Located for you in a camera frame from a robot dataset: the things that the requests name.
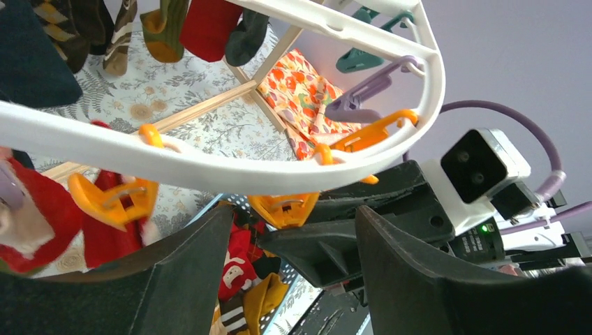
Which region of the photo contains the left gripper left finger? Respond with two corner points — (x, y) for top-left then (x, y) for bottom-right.
(1, 205), (233, 334)

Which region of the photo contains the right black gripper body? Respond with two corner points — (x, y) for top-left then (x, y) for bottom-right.
(257, 161), (455, 288)

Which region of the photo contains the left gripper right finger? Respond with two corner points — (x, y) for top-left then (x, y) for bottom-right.
(355, 206), (591, 335)

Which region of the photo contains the red santa sock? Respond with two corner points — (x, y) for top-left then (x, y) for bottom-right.
(1, 147), (83, 274)

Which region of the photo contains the white round clip hanger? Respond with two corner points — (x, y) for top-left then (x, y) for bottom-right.
(1, 1), (445, 195)

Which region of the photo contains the red bunny sock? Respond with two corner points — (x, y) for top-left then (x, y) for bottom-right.
(68, 170), (161, 269)

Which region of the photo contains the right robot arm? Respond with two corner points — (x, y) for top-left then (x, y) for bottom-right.
(257, 161), (588, 292)

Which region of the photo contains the orange clothes clip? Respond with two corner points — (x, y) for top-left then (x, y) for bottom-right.
(68, 124), (165, 232)
(246, 109), (419, 229)

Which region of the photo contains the pile of socks in basket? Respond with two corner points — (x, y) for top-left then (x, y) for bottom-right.
(209, 205), (288, 334)

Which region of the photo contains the purple clothes clip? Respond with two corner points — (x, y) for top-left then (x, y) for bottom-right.
(325, 55), (420, 124)

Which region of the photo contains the blue plastic basket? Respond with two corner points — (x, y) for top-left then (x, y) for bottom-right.
(194, 192), (321, 334)

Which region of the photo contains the floral orange cloth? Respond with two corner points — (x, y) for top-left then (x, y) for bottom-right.
(258, 49), (363, 161)

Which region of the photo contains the floral table mat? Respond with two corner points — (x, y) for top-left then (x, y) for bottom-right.
(32, 33), (295, 334)

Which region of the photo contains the dark green hanging sock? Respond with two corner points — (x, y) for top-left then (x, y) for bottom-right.
(225, 8), (269, 67)

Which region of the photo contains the red hanging sock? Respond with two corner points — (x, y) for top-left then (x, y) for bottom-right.
(179, 0), (243, 63)

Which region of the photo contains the argyle dark hanging sock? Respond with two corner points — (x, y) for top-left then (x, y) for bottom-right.
(1, 0), (114, 108)

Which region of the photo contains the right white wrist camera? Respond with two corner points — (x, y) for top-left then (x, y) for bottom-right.
(420, 128), (539, 236)

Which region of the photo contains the wooden drying rack frame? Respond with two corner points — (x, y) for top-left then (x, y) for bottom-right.
(50, 26), (302, 161)

